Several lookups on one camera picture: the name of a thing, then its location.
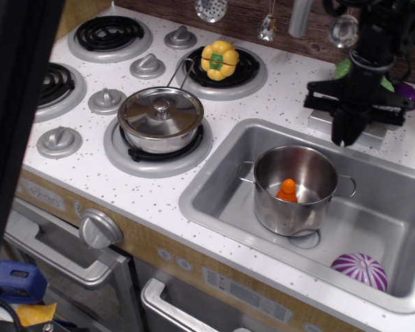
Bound silver dishwasher door handle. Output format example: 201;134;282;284
140;278;216;332

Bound silver stove knob back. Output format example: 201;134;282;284
164;25;197;50

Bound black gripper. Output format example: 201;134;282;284
304;51;414;147

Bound hanging silver ladle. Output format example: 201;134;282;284
328;14;359;48

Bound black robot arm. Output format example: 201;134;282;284
0;1;415;331

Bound silver oven dial knob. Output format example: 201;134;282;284
79;208;123;250

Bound silver stove knob left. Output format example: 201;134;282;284
88;88;127;116

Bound green toy lettuce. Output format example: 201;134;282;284
334;59;395;92

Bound front left stove burner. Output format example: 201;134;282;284
34;62;86;122

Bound silver oven door handle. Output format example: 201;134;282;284
4;210;127;290

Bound orange toy carrot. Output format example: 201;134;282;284
276;178;297;203

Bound back right stove burner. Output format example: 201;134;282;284
176;47;268;101

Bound purple toy eggplant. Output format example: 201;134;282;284
393;82;415;111

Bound hanging slotted spoon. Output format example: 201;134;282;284
194;0;228;23

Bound silver stove knob front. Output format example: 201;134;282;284
37;126;82;159

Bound silver stove knob middle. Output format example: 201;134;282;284
129;53;165;80

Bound silver stove knob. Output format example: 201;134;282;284
164;25;197;50
37;126;82;159
129;53;165;80
88;88;127;116

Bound tall steel pot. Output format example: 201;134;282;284
237;145;356;237

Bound grey toy sink basin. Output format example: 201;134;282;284
179;119;415;313

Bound front right stove burner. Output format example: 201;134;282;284
103;119;213;178

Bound steel pot with lid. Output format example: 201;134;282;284
117;57;205;155

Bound purple striped toy onion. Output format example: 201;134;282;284
331;253;388;292

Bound yellow toy bell pepper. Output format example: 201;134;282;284
201;40;239;81

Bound yellow cloth piece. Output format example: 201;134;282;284
16;303;57;327

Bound silver toy faucet with lever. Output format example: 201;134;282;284
288;0;387;149

